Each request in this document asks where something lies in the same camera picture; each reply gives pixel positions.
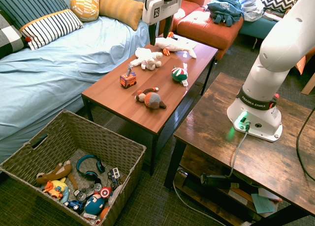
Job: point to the red white toy bus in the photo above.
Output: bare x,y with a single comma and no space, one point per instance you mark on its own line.
89,215

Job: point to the pale blue cloth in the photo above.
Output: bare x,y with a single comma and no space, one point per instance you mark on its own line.
251,7

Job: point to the brown plush animal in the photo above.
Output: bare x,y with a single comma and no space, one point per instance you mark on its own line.
59,171

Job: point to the blue clothing pile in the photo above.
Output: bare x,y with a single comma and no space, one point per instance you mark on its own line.
224,7

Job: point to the white navy striped pillow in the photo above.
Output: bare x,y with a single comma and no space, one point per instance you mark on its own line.
49,29

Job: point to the crocheted brown orange bird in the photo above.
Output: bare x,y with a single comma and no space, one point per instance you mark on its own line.
151,100

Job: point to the orange ball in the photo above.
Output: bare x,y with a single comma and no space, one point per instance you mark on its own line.
104,212

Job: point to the light blue covered bed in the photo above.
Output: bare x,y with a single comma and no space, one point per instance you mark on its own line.
61,71

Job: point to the white blue toy jeep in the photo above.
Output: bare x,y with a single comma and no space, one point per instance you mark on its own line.
113,174

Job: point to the orange toy fire truck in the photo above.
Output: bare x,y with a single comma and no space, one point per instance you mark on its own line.
128,80

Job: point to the blue toy car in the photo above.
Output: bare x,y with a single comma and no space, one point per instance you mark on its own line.
75,205

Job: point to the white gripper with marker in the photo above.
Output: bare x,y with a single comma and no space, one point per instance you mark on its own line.
160,10

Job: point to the woven wicker basket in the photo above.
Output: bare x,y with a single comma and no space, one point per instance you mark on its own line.
110,142

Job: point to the gray game controller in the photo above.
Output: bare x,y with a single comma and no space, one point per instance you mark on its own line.
86,192

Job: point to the white plush goose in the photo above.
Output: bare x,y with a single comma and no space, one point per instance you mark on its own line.
177,45

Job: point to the dark blue striped pillow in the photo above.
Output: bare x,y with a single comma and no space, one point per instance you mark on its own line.
24,4

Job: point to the black power brick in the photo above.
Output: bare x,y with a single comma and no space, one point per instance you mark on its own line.
214,181

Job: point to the orange toy robot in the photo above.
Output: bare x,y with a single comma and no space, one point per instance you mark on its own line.
53,191

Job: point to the blue egg-shaped hero figure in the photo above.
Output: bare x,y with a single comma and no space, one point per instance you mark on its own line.
94,205

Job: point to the rustic brown wood table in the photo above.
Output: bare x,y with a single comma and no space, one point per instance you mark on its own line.
246,162

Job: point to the red blue star shield toy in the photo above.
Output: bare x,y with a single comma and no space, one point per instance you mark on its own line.
105,192

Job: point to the blue black headphones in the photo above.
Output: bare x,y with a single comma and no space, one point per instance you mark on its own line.
100,166

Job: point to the yellow white patterned pillow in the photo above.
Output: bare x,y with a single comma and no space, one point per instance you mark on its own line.
83,4

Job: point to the teal bench sofa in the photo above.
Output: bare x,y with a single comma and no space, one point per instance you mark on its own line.
256,30

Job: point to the yellow plush toy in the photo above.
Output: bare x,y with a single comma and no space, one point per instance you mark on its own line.
60,185

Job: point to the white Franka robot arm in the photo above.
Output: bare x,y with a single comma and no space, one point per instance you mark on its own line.
265,88

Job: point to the light wooden furniture piece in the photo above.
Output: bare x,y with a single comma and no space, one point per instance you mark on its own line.
310,85

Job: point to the orange armchair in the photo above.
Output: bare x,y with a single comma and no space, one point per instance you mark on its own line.
190,4

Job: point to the teal paper sheet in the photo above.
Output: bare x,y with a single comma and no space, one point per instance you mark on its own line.
262,203

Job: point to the mustard rectangular pillow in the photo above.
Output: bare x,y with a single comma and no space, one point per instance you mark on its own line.
118,7

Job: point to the reddish wood coffee table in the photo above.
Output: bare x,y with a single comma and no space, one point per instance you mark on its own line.
147,116

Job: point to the orange ottoman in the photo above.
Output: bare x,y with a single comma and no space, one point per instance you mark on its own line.
209,31

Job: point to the green red plush ball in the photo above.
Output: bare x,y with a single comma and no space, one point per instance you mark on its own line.
179,74

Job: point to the black white checked pillow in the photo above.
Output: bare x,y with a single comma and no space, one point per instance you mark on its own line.
9,39

